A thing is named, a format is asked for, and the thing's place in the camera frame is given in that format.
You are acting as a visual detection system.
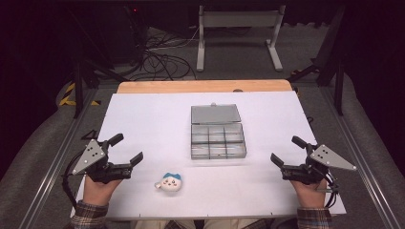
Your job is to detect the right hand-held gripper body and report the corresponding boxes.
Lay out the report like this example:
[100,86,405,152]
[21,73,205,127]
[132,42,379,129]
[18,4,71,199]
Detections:
[280,144,358,186]

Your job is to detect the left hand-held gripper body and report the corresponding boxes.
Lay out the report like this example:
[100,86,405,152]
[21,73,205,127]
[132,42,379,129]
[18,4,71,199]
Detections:
[72,138,134,185]

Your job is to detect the white plush toy blue bow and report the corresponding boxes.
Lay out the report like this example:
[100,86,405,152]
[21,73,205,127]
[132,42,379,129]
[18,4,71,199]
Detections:
[154,172,183,193]

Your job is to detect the clear plastic compartment box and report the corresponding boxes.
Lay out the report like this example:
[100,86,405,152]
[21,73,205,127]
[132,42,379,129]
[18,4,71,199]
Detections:
[189,102,248,160]

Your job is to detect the person's left hand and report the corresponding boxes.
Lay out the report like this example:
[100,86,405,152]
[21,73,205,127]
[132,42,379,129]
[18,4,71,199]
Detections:
[82,174,124,206]

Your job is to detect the person's right hand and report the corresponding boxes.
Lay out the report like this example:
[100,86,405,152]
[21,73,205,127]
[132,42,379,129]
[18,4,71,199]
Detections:
[290,178,329,210]

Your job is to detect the white table mat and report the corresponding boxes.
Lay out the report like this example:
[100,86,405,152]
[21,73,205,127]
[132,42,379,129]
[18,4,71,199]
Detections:
[70,91,348,220]

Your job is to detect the yellow black floor tape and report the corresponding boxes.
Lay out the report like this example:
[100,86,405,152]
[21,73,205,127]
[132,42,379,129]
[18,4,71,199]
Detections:
[58,82,102,107]

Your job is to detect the black tripod stand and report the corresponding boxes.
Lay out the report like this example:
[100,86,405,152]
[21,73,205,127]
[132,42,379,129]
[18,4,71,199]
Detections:
[70,6,129,119]

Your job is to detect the black angled stand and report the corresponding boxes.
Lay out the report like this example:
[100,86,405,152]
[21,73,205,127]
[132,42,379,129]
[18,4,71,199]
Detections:
[286,6,348,117]

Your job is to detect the wooden table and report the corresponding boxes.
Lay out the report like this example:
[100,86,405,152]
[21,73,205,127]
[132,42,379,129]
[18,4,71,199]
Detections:
[116,78,293,94]

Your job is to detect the white metal stand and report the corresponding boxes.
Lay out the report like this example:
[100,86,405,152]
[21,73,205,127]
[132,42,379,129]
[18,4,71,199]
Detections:
[196,4,287,73]

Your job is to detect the metal floor rail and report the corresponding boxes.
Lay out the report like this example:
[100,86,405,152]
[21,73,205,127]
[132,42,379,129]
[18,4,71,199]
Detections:
[319,85,405,229]
[18,89,98,229]

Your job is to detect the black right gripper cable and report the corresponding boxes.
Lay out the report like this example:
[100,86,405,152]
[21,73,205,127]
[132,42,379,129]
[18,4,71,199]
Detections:
[315,171,340,210]

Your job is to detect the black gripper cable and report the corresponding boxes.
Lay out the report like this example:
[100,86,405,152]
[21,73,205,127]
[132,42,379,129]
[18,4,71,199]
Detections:
[61,152,86,210]
[315,171,340,210]

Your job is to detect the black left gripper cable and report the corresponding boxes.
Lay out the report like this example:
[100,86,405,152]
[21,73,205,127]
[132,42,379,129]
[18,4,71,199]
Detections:
[61,152,86,210]

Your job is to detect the black floor cables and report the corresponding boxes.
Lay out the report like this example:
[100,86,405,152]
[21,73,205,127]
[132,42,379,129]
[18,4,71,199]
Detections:
[126,27,198,82]

